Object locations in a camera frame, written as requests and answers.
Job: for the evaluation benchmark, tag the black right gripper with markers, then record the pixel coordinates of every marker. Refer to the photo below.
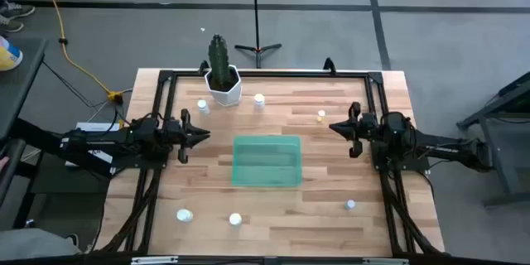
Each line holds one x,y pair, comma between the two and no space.
362,128

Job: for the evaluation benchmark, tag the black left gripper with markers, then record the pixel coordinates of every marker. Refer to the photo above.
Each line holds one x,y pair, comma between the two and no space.
182,134

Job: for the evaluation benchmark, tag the yellow pill bottle white cap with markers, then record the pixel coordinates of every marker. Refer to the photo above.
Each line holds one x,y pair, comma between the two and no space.
321,116

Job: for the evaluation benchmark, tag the blue pill bottle white cap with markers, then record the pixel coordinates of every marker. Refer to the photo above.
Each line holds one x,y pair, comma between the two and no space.
350,204

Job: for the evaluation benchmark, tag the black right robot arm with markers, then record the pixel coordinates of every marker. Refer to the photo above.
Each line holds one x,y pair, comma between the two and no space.
447,149

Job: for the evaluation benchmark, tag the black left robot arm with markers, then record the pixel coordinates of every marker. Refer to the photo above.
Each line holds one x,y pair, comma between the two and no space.
103,145

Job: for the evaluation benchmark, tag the teal translucent plastic basket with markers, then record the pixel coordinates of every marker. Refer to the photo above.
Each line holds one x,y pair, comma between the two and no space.
267,161

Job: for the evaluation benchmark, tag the green cactus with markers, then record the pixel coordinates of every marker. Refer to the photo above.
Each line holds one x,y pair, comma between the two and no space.
218,62

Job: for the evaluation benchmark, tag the black tripod stand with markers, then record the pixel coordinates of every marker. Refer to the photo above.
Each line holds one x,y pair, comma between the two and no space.
256,16

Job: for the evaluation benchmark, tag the dark side table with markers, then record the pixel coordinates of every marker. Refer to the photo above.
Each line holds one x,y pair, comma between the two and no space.
20,87

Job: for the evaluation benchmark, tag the person's hand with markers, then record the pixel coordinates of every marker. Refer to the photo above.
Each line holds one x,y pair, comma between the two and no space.
3,163

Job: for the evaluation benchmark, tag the person's leg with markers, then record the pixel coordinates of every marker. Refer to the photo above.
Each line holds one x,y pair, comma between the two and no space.
33,244

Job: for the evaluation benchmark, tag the disinfecting wipes canister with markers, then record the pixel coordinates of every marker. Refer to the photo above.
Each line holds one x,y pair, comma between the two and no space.
8,58

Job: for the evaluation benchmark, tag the grey shoe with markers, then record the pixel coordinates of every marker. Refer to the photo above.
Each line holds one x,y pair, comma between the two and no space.
16,9
10,25

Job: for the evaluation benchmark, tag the black aluminium table frame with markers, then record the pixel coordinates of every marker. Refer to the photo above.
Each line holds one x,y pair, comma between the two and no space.
269,73

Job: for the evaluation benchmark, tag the silver metal bracket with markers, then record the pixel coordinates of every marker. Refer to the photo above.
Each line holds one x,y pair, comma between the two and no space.
385,261
153,260

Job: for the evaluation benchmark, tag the dark metal table frame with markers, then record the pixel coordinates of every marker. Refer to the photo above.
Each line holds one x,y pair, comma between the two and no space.
497,153

